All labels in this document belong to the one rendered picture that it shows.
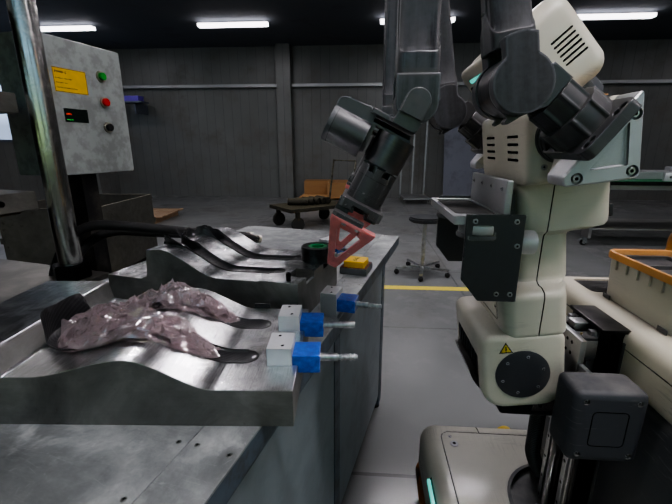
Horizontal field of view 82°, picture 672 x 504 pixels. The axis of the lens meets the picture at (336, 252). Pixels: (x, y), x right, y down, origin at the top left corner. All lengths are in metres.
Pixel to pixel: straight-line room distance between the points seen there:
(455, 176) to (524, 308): 7.86
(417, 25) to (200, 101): 9.24
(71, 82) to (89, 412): 1.11
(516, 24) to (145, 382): 0.66
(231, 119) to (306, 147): 1.80
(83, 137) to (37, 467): 1.10
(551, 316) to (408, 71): 0.52
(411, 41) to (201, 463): 0.58
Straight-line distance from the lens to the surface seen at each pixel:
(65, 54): 1.54
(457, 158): 8.70
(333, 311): 0.84
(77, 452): 0.61
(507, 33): 0.60
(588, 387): 0.84
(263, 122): 9.27
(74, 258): 1.33
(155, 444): 0.58
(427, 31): 0.58
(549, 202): 0.80
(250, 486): 0.73
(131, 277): 1.03
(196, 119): 9.76
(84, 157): 1.52
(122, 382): 0.59
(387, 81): 1.01
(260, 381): 0.55
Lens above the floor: 1.16
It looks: 15 degrees down
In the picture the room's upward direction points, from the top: straight up
